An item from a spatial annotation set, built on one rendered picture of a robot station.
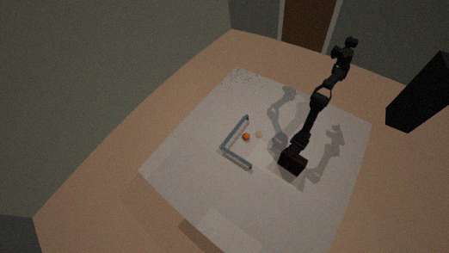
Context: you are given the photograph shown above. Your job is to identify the low clear corner walls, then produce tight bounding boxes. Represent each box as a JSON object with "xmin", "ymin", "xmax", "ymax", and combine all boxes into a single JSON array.
[{"xmin": 220, "ymin": 117, "xmax": 249, "ymax": 169}]

